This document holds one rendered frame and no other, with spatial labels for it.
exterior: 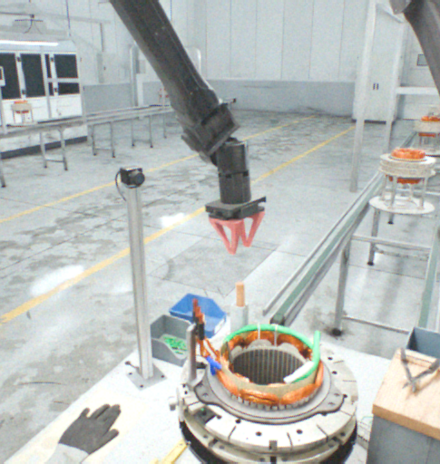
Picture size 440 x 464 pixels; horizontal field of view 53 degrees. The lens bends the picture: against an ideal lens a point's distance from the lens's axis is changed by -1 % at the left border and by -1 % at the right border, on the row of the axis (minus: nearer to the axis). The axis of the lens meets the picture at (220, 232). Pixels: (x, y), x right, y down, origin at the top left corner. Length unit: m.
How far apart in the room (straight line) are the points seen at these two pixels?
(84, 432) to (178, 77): 0.87
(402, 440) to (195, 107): 0.68
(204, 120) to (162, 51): 0.15
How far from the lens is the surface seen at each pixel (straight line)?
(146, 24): 0.64
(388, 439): 0.93
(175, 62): 0.67
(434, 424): 0.89
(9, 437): 2.49
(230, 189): 0.78
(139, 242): 1.15
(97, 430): 1.22
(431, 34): 0.81
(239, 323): 0.90
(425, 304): 1.91
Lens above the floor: 1.63
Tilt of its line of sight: 21 degrees down
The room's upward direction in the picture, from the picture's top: straight up
